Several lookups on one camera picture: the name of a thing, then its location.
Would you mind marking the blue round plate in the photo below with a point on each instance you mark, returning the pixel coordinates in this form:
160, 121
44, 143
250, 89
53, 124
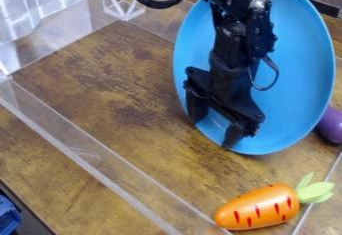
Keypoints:
295, 102

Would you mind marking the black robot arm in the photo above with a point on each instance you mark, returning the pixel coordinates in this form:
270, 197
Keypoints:
243, 41

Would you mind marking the blue object at corner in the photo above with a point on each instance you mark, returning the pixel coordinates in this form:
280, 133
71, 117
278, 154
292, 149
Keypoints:
9, 216

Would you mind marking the clear acrylic enclosure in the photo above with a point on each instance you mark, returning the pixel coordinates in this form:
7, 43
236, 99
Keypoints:
99, 150

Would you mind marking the orange toy carrot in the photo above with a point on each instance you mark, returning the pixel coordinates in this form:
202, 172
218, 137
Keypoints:
271, 205

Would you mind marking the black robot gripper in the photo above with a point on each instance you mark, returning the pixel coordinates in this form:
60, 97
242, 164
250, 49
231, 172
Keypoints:
223, 89

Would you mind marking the purple toy eggplant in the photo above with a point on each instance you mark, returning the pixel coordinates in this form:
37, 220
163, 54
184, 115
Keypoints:
330, 125

